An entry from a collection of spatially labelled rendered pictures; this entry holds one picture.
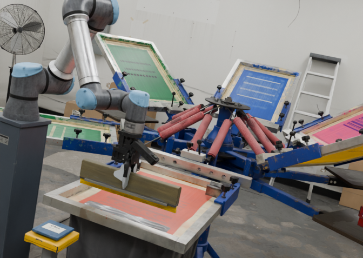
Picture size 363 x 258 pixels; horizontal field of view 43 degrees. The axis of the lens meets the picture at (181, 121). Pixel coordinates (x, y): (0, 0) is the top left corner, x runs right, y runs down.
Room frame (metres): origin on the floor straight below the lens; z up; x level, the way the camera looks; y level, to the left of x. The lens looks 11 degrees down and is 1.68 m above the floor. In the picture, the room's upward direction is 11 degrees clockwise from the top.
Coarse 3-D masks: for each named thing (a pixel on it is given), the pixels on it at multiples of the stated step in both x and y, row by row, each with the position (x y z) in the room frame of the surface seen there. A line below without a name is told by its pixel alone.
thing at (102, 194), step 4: (140, 172) 2.27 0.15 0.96; (148, 176) 2.23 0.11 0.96; (152, 176) 2.24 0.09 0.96; (156, 176) 2.26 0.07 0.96; (160, 180) 2.21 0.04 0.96; (164, 180) 2.22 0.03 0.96; (168, 180) 2.23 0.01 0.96; (100, 192) 1.89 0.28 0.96; (104, 192) 1.90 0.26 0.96; (108, 192) 1.91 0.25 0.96; (92, 196) 1.82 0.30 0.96; (96, 196) 1.83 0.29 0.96; (100, 196) 1.84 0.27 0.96; (104, 196) 1.85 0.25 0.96; (84, 200) 1.76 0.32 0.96; (88, 200) 1.77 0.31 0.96; (92, 200) 1.78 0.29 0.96; (96, 200) 1.79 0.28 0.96; (104, 204) 1.76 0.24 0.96; (116, 208) 1.75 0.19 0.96; (128, 212) 1.73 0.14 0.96
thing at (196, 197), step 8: (176, 184) 2.19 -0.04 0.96; (184, 192) 2.11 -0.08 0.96; (192, 192) 2.13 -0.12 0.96; (200, 192) 2.15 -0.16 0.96; (184, 200) 2.00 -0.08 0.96; (192, 200) 2.02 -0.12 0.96; (200, 200) 2.04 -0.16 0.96; (184, 208) 1.90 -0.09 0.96; (192, 208) 1.92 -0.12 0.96; (176, 216) 1.79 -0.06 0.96; (184, 216) 1.81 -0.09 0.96; (168, 224) 1.69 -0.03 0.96; (176, 224) 1.71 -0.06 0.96; (168, 232) 1.62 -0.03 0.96
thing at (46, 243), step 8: (32, 232) 1.42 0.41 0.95; (72, 232) 1.47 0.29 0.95; (24, 240) 1.40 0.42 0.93; (32, 240) 1.39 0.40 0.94; (40, 240) 1.38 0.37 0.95; (48, 240) 1.38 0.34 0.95; (64, 240) 1.41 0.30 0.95; (72, 240) 1.44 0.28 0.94; (48, 248) 1.37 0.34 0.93; (56, 248) 1.36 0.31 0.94; (64, 248) 1.40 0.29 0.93; (48, 256) 1.42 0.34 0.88; (56, 256) 1.45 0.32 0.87
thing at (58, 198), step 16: (144, 160) 2.38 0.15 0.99; (176, 176) 2.29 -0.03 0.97; (192, 176) 2.27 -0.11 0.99; (64, 192) 1.72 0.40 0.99; (64, 208) 1.63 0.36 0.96; (80, 208) 1.61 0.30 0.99; (96, 208) 1.63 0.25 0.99; (208, 208) 1.86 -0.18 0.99; (112, 224) 1.56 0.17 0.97; (128, 224) 1.55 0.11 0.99; (192, 224) 1.66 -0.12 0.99; (208, 224) 1.75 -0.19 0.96; (160, 240) 1.50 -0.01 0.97; (176, 240) 1.50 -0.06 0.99; (192, 240) 1.55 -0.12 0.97
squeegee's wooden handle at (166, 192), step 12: (84, 168) 1.71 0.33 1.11; (96, 168) 1.69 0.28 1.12; (108, 168) 1.68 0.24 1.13; (96, 180) 1.69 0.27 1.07; (108, 180) 1.67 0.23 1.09; (132, 180) 1.64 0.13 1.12; (144, 180) 1.63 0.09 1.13; (156, 180) 1.63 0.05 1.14; (144, 192) 1.63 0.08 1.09; (156, 192) 1.61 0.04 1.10; (168, 192) 1.60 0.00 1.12; (180, 192) 1.61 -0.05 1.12; (168, 204) 1.60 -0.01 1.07
